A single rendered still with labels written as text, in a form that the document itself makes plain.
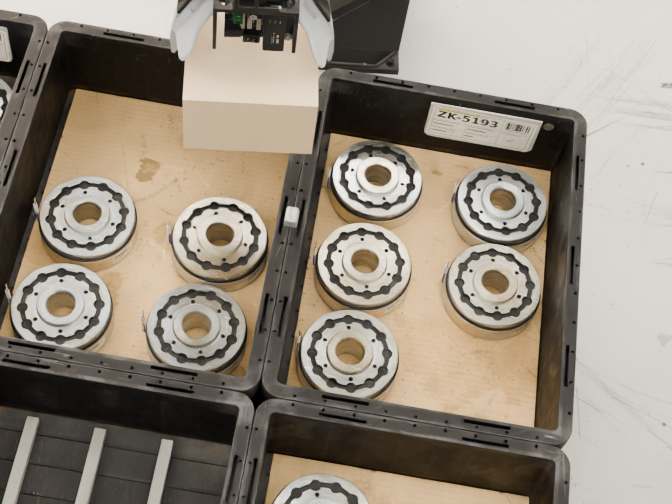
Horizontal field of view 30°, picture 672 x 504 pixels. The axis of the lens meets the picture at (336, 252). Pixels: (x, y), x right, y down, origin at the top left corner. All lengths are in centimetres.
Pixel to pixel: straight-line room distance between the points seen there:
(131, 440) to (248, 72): 39
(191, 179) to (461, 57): 48
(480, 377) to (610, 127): 50
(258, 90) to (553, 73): 70
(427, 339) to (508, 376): 9
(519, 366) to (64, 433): 48
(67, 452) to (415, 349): 37
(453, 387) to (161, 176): 40
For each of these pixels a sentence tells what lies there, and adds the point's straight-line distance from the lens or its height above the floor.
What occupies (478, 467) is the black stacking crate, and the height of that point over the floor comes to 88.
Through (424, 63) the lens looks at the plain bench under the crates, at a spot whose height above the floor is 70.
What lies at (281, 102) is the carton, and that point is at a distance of 112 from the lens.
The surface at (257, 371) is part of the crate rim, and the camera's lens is 119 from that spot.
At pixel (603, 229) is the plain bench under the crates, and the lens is 161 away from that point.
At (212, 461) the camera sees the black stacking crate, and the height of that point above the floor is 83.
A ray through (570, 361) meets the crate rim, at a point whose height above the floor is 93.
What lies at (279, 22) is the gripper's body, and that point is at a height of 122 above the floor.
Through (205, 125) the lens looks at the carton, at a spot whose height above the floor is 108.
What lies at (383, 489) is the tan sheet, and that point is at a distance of 126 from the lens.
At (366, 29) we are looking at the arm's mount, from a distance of 162.
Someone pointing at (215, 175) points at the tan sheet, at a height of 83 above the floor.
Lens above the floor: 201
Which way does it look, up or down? 60 degrees down
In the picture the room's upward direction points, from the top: 11 degrees clockwise
